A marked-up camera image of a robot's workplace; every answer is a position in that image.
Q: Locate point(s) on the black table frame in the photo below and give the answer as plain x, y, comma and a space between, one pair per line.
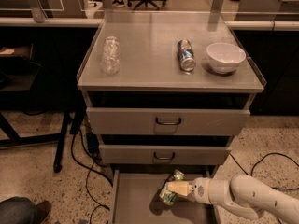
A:
39, 81

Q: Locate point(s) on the black power adapter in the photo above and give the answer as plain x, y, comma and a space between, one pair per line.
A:
92, 143

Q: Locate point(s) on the middle grey drawer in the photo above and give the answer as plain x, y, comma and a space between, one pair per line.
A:
181, 155

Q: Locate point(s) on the brown shoe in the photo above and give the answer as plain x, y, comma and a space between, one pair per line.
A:
43, 211

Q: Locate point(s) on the clear plastic bottle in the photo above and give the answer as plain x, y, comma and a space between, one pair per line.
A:
110, 61

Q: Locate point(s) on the white ceramic bowl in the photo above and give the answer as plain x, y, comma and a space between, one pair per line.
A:
224, 58

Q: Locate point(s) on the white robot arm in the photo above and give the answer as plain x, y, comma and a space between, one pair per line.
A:
243, 196

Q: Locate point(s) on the grey drawer cabinet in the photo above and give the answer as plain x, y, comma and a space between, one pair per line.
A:
150, 75

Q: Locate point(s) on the person foot white sneaker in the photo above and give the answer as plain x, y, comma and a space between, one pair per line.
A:
118, 4

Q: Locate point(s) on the green soda can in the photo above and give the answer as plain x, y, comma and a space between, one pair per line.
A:
167, 195

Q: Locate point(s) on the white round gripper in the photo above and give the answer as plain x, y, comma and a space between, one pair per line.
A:
199, 190

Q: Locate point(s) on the bottom grey drawer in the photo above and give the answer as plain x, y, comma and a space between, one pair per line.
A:
135, 200

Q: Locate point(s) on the grey drawer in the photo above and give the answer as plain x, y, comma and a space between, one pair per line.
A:
181, 155
156, 121
135, 200

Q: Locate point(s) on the blue soda can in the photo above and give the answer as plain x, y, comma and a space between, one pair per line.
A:
185, 55

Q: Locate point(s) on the top grey drawer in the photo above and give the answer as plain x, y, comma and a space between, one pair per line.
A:
156, 121

